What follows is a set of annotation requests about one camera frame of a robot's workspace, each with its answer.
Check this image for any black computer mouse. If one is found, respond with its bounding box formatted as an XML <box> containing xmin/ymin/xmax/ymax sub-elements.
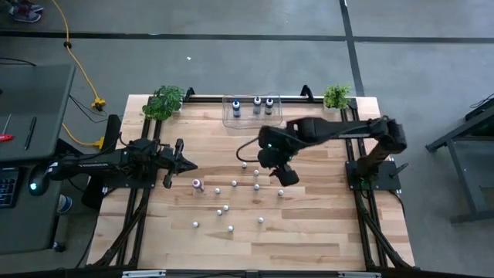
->
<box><xmin>28</xmin><ymin>165</ymin><xmax>51</xmax><ymax>197</ymax></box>

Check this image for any black flat panel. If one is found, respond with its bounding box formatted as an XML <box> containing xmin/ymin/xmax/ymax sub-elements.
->
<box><xmin>81</xmin><ymin>114</ymin><xmax>123</xmax><ymax>212</ymax></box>

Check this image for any yellow extension cable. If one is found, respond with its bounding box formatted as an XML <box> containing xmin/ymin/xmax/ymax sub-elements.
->
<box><xmin>49</xmin><ymin>0</ymin><xmax>107</xmax><ymax>150</ymax></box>

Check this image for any black aluminium frame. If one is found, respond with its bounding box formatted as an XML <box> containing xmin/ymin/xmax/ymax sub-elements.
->
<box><xmin>86</xmin><ymin>84</ymin><xmax>416</xmax><ymax>271</ymax></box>

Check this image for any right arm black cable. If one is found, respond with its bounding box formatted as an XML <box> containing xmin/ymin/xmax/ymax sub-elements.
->
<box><xmin>235</xmin><ymin>135</ymin><xmax>267</xmax><ymax>163</ymax></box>

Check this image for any broad-leaf plant in white pot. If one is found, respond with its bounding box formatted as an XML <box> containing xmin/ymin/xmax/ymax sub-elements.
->
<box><xmin>141</xmin><ymin>85</ymin><xmax>186</xmax><ymax>121</ymax></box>

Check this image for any red-handled screwdriver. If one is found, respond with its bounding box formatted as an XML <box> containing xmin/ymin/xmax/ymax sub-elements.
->
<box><xmin>0</xmin><ymin>113</ymin><xmax>15</xmax><ymax>143</ymax></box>

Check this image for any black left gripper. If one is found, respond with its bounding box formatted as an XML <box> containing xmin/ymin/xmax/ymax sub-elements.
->
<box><xmin>158</xmin><ymin>138</ymin><xmax>198</xmax><ymax>189</ymax></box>

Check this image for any clear plastic bin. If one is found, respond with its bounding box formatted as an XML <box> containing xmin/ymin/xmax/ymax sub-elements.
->
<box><xmin>222</xmin><ymin>93</ymin><xmax>284</xmax><ymax>131</ymax></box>

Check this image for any black pen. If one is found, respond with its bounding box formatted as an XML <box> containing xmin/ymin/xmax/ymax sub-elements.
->
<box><xmin>23</xmin><ymin>115</ymin><xmax>38</xmax><ymax>151</ymax></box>

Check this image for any person's shoe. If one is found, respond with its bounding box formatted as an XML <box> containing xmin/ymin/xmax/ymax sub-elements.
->
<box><xmin>9</xmin><ymin>8</ymin><xmax>42</xmax><ymax>24</ymax></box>
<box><xmin>11</xmin><ymin>0</ymin><xmax>46</xmax><ymax>13</ymax></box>

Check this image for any silver aluminium bracket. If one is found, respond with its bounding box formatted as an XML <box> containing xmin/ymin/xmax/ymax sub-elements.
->
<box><xmin>122</xmin><ymin>270</ymin><xmax>167</xmax><ymax>278</ymax></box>
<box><xmin>338</xmin><ymin>271</ymin><xmax>382</xmax><ymax>278</ymax></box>

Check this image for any backlit black keyboard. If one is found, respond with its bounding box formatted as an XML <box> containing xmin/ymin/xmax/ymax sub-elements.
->
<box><xmin>0</xmin><ymin>166</ymin><xmax>20</xmax><ymax>209</ymax></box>

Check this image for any dark grey desk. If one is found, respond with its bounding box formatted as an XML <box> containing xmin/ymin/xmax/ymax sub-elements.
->
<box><xmin>0</xmin><ymin>63</ymin><xmax>77</xmax><ymax>256</ymax></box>

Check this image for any fern plant in white pot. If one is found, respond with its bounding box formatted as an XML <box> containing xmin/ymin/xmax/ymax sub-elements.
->
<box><xmin>323</xmin><ymin>83</ymin><xmax>353</xmax><ymax>114</ymax></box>

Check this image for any grey metal table frame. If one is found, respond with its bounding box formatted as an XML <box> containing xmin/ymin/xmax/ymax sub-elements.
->
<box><xmin>425</xmin><ymin>103</ymin><xmax>494</xmax><ymax>225</ymax></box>

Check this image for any blue and white cup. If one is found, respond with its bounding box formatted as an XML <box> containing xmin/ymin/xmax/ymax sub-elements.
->
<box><xmin>56</xmin><ymin>194</ymin><xmax>73</xmax><ymax>215</ymax></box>

